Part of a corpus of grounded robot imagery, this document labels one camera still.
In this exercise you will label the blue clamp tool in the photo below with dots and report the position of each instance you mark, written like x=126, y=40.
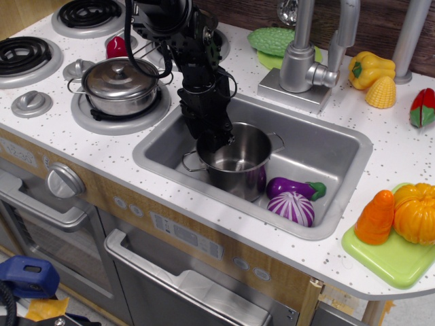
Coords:
x=29, y=277

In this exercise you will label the purple toy eggplant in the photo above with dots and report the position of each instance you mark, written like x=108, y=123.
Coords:
x=310, y=190

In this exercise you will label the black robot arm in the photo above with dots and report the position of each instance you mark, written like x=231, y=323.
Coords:
x=186, y=37

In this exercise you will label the silver toy faucet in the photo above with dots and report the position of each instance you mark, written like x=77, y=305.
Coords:
x=301, y=82

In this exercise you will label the silver stove knob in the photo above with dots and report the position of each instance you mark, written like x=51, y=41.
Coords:
x=76, y=69
x=31, y=104

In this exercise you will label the front left black burner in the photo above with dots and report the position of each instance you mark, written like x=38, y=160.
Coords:
x=28, y=60

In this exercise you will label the red toy chili pepper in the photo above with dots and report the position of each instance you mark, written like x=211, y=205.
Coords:
x=422, y=109

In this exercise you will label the toy oven door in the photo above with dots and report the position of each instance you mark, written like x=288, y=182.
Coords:
x=68, y=233

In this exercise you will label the hanging silver ladle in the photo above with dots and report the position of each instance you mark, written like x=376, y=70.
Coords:
x=287, y=11

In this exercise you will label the yellow toy corn piece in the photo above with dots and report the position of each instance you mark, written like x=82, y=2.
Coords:
x=382, y=94

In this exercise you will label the toy dishwasher door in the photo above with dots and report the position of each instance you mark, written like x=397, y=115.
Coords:
x=164, y=286

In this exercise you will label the back left black burner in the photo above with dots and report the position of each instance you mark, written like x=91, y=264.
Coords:
x=89, y=19

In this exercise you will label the silver stove knob middle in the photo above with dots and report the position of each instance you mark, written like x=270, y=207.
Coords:
x=76, y=69

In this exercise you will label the orange toy pumpkin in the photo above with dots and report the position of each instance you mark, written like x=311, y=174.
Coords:
x=414, y=213

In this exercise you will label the green cutting board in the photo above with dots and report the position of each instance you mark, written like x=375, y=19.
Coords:
x=398, y=262

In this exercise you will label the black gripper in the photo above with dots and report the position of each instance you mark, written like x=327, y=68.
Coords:
x=204, y=97

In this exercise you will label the yellow toy bell pepper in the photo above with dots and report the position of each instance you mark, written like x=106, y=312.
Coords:
x=366, y=68

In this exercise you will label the lidded steel pot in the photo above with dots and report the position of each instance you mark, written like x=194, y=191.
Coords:
x=115, y=87

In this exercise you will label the grey vertical post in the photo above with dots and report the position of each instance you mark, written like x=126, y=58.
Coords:
x=414, y=20

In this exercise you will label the small green plate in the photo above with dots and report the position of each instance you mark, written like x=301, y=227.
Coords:
x=271, y=61

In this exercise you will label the grey toy sink basin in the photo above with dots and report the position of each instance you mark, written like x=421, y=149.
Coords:
x=305, y=149

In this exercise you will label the orange toy carrot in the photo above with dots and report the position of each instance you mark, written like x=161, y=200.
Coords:
x=375, y=222

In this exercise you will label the silver oven dial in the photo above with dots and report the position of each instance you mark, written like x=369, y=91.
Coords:
x=63, y=183

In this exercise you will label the silver stove knob front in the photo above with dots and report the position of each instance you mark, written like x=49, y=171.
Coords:
x=31, y=104

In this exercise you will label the purple toy onion half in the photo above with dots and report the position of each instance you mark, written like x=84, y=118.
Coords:
x=294, y=207

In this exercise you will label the green toy bitter gourd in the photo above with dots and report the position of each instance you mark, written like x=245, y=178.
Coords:
x=271, y=40

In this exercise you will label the black burner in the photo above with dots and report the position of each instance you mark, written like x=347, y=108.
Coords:
x=28, y=60
x=89, y=19

